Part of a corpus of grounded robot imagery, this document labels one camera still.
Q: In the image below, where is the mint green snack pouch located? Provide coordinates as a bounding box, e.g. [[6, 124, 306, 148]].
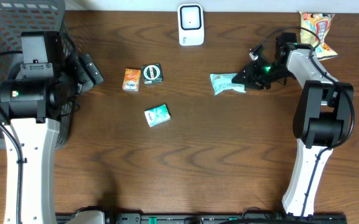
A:
[[210, 73, 246, 96]]

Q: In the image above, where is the orange tissue pack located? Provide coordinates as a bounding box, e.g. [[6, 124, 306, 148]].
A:
[[122, 68, 141, 91]]

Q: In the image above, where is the round green white item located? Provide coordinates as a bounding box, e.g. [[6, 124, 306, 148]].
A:
[[141, 63, 163, 85]]

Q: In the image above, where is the yellow white snack bag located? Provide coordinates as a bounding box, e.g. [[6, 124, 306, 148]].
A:
[[299, 11, 338, 60]]

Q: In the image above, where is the green tissue pack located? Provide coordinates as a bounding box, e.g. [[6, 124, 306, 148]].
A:
[[144, 104, 171, 127]]

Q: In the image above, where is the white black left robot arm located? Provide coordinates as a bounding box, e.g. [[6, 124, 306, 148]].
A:
[[0, 31, 103, 223]]

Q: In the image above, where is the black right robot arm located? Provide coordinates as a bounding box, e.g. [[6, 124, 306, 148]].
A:
[[232, 42, 353, 218]]

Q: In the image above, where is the white barcode scanner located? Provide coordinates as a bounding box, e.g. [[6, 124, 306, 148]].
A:
[[177, 3, 205, 47]]

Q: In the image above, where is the dark grey plastic basket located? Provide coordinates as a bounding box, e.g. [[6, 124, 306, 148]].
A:
[[0, 0, 78, 85]]

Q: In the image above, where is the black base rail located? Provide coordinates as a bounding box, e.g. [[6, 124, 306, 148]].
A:
[[57, 210, 348, 224]]

